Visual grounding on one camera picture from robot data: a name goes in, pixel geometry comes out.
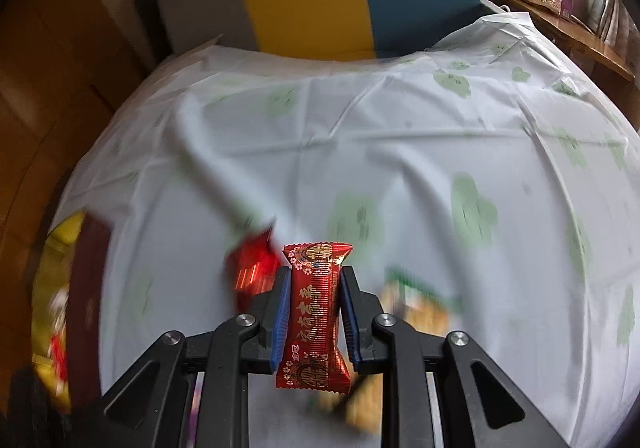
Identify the grey cushion panel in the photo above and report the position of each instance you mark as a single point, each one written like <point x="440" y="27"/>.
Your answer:
<point x="210" y="8"/>

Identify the red gold patterned snack packet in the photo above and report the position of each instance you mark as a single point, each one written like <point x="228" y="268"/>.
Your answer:
<point x="312" y="313"/>

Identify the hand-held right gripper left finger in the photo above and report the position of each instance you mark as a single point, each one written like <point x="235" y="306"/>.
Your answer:
<point x="282" y="313"/>

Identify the maroon box with yellow inside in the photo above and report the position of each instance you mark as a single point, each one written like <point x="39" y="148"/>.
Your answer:
<point x="90" y="288"/>

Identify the small shiny red snack packet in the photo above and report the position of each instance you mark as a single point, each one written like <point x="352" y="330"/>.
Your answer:
<point x="250" y="263"/>

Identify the wooden cabinet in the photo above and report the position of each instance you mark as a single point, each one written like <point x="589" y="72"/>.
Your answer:
<point x="50" y="78"/>

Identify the white green-cloud printed tablecloth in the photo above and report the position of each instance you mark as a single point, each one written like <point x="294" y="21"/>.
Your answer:
<point x="400" y="153"/>

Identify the green-ended cracker pack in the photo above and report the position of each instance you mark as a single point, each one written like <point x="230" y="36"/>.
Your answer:
<point x="420" y="298"/>

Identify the wooden shelf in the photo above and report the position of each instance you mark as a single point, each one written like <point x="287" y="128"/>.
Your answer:
<point x="575" y="41"/>

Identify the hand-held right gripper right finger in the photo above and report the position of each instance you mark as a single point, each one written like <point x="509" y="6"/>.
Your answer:
<point x="347" y="323"/>

